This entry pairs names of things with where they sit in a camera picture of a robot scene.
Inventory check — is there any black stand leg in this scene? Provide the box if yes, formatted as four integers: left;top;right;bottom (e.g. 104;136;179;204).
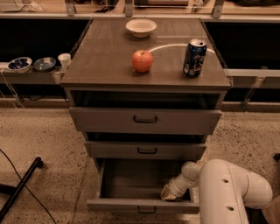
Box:
0;157;43;223

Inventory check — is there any white paper bowl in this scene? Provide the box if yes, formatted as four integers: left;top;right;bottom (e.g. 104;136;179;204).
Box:
125;19;157;38

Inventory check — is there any low side shelf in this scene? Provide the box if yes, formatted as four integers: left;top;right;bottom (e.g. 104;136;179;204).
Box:
0;62;65;85

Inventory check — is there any grey top drawer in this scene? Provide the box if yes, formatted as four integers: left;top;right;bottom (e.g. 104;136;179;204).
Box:
70;107;221;135

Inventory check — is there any grey drawer cabinet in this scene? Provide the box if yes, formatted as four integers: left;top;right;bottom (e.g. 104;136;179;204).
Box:
59;17;232;165

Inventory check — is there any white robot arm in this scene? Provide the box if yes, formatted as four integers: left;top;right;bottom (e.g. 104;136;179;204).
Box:
160;159;273;224

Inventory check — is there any white paper cup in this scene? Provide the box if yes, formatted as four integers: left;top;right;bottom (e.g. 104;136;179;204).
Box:
58;53;72;70

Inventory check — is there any dark blue bowl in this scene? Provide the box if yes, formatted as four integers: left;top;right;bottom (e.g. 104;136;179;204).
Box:
33;57;56;72

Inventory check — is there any grey middle drawer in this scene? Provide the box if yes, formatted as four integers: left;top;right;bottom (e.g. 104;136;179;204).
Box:
85;141;206;161

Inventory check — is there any white cable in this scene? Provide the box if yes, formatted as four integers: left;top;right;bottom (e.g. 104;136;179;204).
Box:
0;69;25;110

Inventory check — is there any grey drawer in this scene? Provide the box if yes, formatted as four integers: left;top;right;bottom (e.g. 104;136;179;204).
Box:
87;158;200;214
85;141;206;161
70;107;221;135

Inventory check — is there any grey bottom drawer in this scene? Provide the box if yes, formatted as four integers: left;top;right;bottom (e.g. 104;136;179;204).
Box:
87;158;200;214

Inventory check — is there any blue soda can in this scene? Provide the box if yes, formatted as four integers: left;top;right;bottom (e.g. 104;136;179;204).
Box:
183;38;207;78

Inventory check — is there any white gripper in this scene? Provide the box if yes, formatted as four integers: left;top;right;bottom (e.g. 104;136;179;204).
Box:
160;174;191;200

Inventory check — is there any red apple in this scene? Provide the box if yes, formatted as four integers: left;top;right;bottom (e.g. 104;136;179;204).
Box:
132;50;153;73

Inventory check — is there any blue patterned bowl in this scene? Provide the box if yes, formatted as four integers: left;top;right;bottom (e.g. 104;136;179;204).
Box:
8;57;32;74

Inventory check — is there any black floor cable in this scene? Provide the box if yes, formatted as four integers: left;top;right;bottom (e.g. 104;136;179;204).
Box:
0;149;57;224

